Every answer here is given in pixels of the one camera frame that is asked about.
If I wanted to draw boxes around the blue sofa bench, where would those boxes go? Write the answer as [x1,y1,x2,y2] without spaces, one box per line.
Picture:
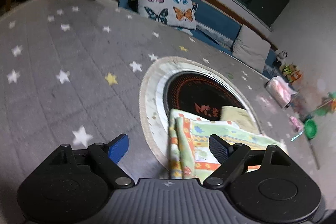
[94,0,279,80]

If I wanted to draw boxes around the colourful paper pinwheel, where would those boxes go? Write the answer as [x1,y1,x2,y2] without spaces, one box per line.
[313,92,336,117]

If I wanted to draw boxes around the orange yellow plush toys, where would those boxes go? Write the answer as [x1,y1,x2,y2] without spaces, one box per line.
[280,63,302,83]

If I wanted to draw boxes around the panda plush toy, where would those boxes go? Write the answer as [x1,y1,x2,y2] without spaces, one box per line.
[273,51,288,68]

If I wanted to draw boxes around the colourful patterned baby garment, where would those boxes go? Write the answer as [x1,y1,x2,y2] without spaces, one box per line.
[169,109,288,181]

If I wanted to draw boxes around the butterfly print pillow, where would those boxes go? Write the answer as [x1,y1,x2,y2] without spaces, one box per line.
[138,0,196,30]

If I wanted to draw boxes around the green plastic bowl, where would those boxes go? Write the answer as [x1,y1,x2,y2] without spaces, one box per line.
[304,119,318,140]

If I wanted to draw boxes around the pink tissue pack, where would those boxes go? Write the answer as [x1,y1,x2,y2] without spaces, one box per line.
[265,76,297,108]

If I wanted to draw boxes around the grey square cushion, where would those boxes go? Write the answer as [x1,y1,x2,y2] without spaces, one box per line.
[232,25,270,73]

